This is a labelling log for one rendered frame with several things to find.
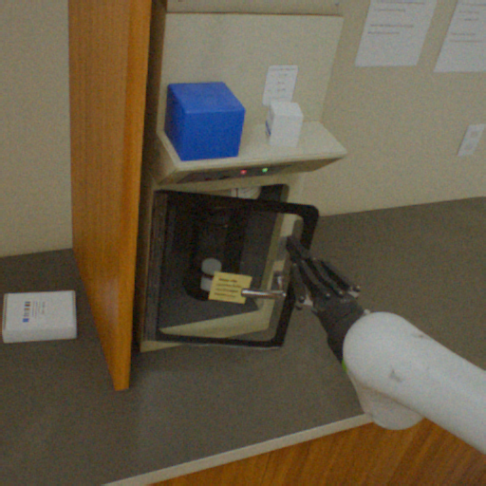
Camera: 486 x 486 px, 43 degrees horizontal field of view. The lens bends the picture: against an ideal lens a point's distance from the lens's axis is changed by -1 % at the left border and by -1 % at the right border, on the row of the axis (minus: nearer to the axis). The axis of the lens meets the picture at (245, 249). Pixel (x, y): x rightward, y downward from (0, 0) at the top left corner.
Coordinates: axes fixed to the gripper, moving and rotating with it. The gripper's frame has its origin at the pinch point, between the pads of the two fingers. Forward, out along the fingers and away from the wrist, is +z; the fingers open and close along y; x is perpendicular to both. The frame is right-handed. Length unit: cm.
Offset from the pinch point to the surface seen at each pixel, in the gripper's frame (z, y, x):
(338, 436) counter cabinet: -13, -16, 48
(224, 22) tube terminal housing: 13.7, 15.2, -39.1
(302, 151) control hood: 3.5, 1.9, -20.2
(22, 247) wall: 57, 46, 37
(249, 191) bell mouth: 16.6, 3.7, -3.2
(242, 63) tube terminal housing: 13.7, 10.9, -32.1
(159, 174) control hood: 10.0, 25.1, -13.7
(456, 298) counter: 11, -64, 37
